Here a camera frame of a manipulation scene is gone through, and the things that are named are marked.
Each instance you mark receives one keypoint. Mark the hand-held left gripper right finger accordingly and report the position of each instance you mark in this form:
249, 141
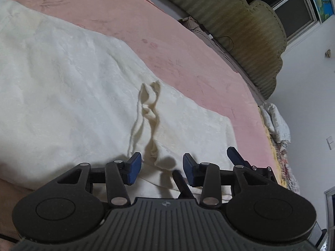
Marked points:
189, 170

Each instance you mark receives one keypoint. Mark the small wall hook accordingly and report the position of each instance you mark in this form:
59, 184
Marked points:
327, 53

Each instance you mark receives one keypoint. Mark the grey bedside cabinet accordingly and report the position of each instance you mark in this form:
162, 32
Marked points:
328, 214

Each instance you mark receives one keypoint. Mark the aluminium framed window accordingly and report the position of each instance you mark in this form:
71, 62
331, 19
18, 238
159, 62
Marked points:
293, 10

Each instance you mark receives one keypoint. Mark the white pants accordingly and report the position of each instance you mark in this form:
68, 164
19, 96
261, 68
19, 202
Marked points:
65, 83

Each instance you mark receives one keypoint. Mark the yellow patterned bedsheet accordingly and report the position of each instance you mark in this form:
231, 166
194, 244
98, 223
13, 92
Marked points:
285, 162

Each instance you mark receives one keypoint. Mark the white printed cloth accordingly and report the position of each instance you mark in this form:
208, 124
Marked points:
277, 120

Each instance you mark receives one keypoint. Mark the pink floral blanket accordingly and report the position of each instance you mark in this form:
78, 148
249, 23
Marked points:
183, 57

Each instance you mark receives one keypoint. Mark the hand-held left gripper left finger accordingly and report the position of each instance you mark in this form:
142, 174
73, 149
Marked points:
133, 168

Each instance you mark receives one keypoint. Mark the white wall switch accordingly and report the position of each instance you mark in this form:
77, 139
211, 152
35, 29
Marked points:
331, 143

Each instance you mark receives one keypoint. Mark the olive green padded headboard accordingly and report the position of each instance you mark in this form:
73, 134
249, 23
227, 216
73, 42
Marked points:
235, 26

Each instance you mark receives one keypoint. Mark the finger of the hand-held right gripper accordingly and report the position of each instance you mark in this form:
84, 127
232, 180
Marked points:
183, 185
233, 153

